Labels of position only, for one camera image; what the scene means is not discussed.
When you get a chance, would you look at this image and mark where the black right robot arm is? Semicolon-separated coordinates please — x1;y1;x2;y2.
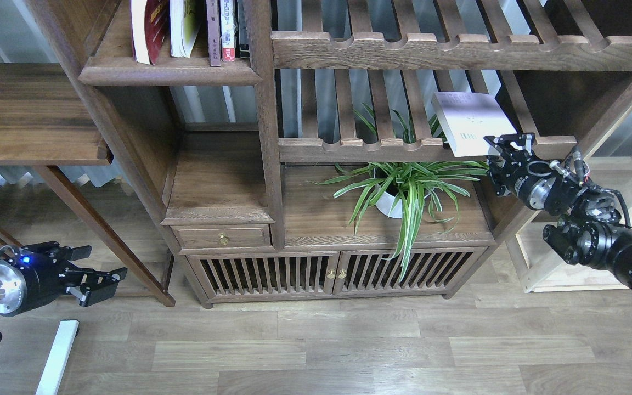
484;133;632;290

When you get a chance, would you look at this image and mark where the white plant pot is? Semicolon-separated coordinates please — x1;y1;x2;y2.
372;167;431;220

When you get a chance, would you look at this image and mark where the green spider plant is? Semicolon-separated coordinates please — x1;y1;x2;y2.
314;103;489;283

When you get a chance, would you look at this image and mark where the light wooden shelf unit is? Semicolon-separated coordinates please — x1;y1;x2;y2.
506;106;632;292

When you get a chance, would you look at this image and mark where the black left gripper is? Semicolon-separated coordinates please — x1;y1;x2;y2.
0;241;128;317

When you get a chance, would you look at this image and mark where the small wooden drawer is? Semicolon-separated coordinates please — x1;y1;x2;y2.
171;223;270;249

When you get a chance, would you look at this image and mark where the right slatted cabinet door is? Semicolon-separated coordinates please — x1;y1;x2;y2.
326;246;487;298

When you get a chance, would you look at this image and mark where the white metal leg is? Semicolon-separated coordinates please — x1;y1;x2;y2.
35;319;80;394

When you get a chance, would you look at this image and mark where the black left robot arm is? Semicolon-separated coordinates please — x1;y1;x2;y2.
0;241;128;317

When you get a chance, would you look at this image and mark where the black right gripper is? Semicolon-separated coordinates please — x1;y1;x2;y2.
483;133;560;212

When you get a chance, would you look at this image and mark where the dark wooden bookshelf cabinet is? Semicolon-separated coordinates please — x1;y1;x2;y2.
26;1;632;307

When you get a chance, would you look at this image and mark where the dark upright book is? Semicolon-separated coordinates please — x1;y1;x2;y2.
236;0;250;59

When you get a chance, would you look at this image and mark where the red cover book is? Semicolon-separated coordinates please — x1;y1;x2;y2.
130;1;169;65

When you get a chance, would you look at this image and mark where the red white upright book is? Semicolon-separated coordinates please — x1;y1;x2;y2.
219;0;236;62

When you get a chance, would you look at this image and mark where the white and yellow book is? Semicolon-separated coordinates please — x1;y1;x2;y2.
169;0;201;58

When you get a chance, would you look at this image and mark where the maroon upright book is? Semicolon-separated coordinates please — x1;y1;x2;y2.
205;0;222;67

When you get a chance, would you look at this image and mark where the pale pink book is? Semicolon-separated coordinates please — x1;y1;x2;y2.
432;92;516;157

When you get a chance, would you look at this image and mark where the dark wooden side table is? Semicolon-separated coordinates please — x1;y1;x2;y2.
0;63;175;307

